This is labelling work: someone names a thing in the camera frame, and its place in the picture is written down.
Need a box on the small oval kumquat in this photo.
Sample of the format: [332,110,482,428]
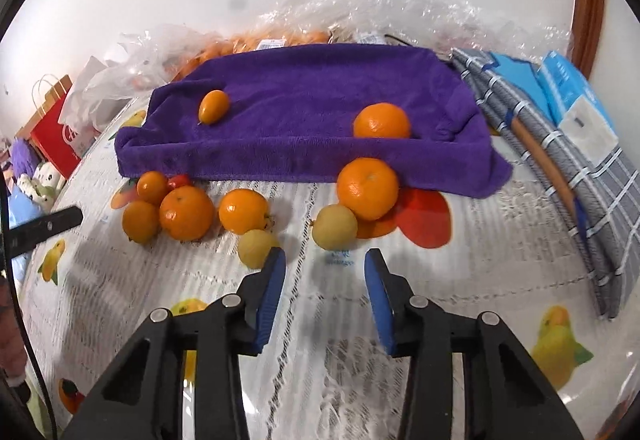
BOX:
[198,89,231,125]

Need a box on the large orange with stem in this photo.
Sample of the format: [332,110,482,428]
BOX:
[352,102,411,139]

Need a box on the person's left hand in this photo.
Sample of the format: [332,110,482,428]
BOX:
[0,277,27,387]

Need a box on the white plush toy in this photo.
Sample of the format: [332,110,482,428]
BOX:
[17,162,66,213]

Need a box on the purple plush toy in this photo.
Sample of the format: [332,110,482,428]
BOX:
[10,138,41,178]

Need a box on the red paper shopping bag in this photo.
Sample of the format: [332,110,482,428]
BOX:
[15,74,100,179]

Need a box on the small orange front left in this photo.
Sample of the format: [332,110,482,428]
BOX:
[122,200,160,245]

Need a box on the small orange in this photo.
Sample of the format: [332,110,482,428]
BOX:
[136,171,169,206]
[122,200,160,245]

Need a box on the small orange back left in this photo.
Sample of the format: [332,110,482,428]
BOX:
[136,171,169,206]

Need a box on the white plastic bag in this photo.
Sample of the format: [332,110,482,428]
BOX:
[58,56,132,133]

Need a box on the orange mandarin left large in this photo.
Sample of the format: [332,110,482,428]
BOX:
[160,186,217,242]

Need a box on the small red tomato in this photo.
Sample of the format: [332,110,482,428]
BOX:
[167,174,193,191]

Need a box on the fruit-print lace tablecloth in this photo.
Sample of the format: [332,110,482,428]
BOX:
[21,129,639,439]

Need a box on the yellow-green round fruit left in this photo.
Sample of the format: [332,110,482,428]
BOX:
[238,229,280,269]

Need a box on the yellow-green round fruit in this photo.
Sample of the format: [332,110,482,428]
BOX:
[311,204,358,251]
[238,229,280,269]

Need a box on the orange mandarin centre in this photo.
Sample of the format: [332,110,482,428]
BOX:
[218,189,271,235]

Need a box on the grey checked folded cloth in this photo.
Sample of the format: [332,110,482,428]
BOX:
[451,48,639,319]

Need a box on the yellow-green round fruit right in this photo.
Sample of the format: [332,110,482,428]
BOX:
[311,204,358,251]

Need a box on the large orange by towel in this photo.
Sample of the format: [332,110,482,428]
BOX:
[336,157,399,221]

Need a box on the blue tissue pack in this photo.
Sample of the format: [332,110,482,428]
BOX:
[537,52,620,166]

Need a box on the purple towel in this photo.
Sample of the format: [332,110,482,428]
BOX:
[115,44,512,199]

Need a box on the clear plastic bag of oranges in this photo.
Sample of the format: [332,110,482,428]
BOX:
[119,0,573,82]

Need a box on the brown wooden door frame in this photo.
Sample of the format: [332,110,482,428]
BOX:
[570,0,605,78]

